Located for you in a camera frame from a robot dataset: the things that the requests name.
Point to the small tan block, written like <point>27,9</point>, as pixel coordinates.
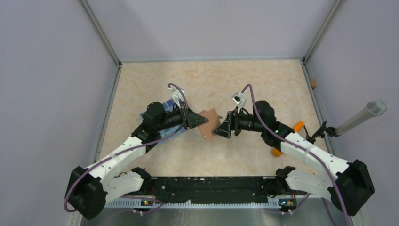
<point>313,83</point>

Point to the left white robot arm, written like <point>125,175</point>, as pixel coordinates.
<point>91,188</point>

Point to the silver microphone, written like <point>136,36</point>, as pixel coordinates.
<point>372,109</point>

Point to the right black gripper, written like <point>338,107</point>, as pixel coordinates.
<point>224,129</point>

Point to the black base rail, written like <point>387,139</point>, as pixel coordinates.
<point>214,190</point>

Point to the light blue card box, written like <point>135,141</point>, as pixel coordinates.
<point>162,126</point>

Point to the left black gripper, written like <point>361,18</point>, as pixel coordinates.
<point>194,120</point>

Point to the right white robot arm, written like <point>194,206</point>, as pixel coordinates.
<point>289,142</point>

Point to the purple blue card box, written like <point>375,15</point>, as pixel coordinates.
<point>170,106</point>

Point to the black microphone tripod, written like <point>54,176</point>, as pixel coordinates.
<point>321,132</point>

